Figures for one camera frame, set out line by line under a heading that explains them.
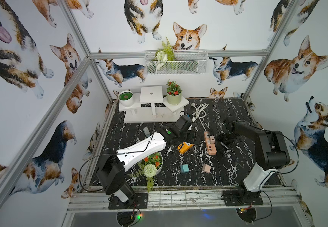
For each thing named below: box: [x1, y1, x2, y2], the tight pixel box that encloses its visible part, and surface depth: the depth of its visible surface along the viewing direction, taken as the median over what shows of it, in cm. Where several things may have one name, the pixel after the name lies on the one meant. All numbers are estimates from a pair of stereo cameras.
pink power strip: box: [203, 130, 217, 156], surface depth 92 cm
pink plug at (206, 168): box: [201, 163, 212, 174], surface depth 85 cm
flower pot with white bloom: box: [128, 151, 164, 193], surface depth 72 cm
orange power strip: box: [177, 141, 195, 155], surface depth 93 cm
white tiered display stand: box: [118, 85, 190, 123], surface depth 100 cm
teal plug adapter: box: [180, 164, 190, 173], surface depth 85 cm
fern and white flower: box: [154, 36, 176, 71], surface depth 84 cm
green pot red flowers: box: [166, 79, 183, 105], surface depth 92 cm
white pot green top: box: [118, 89, 134, 107], surface depth 94 cm
